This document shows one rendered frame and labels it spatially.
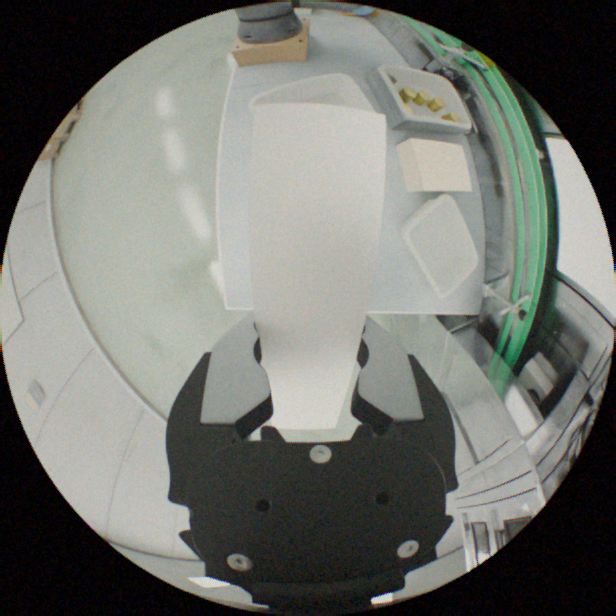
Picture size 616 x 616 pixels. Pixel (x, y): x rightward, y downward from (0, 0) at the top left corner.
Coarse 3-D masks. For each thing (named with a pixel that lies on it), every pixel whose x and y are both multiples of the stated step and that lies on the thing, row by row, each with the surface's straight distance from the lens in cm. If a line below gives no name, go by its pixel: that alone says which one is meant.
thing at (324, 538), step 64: (256, 448) 6; (320, 448) 6; (384, 448) 6; (192, 512) 6; (256, 512) 6; (320, 512) 6; (384, 512) 6; (256, 576) 6; (320, 576) 6; (384, 576) 6
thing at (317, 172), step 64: (256, 128) 10; (320, 128) 10; (384, 128) 11; (256, 192) 9; (320, 192) 9; (256, 256) 10; (320, 256) 9; (256, 320) 11; (320, 320) 11; (320, 384) 14
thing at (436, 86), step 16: (384, 80) 52; (400, 80) 62; (416, 80) 64; (432, 80) 66; (432, 96) 68; (448, 96) 66; (416, 112) 59; (432, 112) 63; (448, 112) 66; (464, 112) 63; (464, 128) 60
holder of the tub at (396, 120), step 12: (372, 72) 57; (372, 84) 58; (384, 84) 53; (384, 96) 54; (384, 108) 55; (396, 108) 50; (396, 120) 51; (408, 120) 49; (444, 132) 64; (456, 132) 65; (468, 132) 70
